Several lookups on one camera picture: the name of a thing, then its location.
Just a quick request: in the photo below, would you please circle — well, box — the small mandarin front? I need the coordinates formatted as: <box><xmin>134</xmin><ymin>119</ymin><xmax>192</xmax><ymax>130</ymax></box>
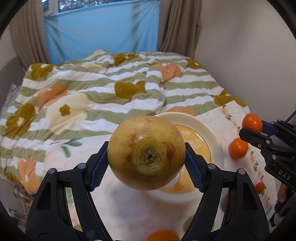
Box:
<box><xmin>242</xmin><ymin>113</ymin><xmax>263</xmax><ymax>133</ymax></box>

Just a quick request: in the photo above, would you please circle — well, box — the large yellow-brown pear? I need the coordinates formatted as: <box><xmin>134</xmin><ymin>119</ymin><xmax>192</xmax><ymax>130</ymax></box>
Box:
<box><xmin>107</xmin><ymin>116</ymin><xmax>186</xmax><ymax>191</ymax></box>

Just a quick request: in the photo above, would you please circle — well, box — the orange near plate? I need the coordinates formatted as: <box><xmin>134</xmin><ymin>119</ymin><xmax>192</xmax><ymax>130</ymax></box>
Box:
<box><xmin>228</xmin><ymin>138</ymin><xmax>248</xmax><ymax>160</ymax></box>

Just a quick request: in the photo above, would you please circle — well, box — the small orange tomato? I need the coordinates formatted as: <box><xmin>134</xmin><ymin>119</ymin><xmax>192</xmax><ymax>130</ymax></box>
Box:
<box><xmin>255</xmin><ymin>181</ymin><xmax>265</xmax><ymax>194</ymax></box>

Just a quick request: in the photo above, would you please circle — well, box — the green apple right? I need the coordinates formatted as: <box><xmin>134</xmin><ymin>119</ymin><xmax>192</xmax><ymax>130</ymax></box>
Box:
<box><xmin>183</xmin><ymin>215</ymin><xmax>194</xmax><ymax>232</ymax></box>

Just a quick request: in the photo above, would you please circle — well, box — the cream duck plate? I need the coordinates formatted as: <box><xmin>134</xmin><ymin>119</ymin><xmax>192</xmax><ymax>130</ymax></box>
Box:
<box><xmin>148</xmin><ymin>112</ymin><xmax>224</xmax><ymax>204</ymax></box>

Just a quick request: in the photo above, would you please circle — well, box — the large orange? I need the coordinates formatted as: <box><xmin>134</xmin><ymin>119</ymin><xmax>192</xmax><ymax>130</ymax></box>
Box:
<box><xmin>146</xmin><ymin>230</ymin><xmax>180</xmax><ymax>241</ymax></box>

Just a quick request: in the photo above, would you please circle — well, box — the green striped floral duvet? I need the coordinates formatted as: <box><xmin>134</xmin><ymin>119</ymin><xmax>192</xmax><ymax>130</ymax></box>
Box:
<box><xmin>1</xmin><ymin>50</ymin><xmax>235</xmax><ymax>194</ymax></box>

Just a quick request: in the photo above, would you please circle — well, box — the patterned pillow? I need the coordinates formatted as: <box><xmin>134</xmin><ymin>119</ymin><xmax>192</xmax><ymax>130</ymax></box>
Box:
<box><xmin>1</xmin><ymin>83</ymin><xmax>21</xmax><ymax>118</ymax></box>

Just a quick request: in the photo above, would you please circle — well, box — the right beige curtain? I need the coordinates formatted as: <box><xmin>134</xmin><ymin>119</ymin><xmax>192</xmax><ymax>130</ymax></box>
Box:
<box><xmin>157</xmin><ymin>0</ymin><xmax>202</xmax><ymax>58</ymax></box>

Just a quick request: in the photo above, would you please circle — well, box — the beige curtain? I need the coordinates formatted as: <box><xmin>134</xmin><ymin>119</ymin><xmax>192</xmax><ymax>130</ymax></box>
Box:
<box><xmin>157</xmin><ymin>0</ymin><xmax>202</xmax><ymax>58</ymax></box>
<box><xmin>9</xmin><ymin>0</ymin><xmax>51</xmax><ymax>69</ymax></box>

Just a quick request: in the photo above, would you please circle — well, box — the grey upholstered headboard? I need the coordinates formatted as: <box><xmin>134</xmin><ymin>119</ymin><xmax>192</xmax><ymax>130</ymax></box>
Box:
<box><xmin>1</xmin><ymin>57</ymin><xmax>25</xmax><ymax>108</ymax></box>

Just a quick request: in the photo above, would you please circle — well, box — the blue cloth under window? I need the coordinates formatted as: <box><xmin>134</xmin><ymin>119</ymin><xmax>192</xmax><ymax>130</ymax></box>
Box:
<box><xmin>44</xmin><ymin>1</ymin><xmax>160</xmax><ymax>64</ymax></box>

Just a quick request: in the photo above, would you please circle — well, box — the left beige curtain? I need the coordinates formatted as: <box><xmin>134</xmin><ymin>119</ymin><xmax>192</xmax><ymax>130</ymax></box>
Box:
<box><xmin>9</xmin><ymin>0</ymin><xmax>51</xmax><ymax>69</ymax></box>

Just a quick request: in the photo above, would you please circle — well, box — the black cable at right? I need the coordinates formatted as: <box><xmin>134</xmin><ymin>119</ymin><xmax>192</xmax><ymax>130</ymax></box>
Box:
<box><xmin>284</xmin><ymin>108</ymin><xmax>296</xmax><ymax>125</ymax></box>

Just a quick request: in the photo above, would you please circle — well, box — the window with white frame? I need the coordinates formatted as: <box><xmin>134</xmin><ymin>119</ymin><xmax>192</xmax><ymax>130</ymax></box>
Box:
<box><xmin>33</xmin><ymin>1</ymin><xmax>161</xmax><ymax>16</ymax></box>

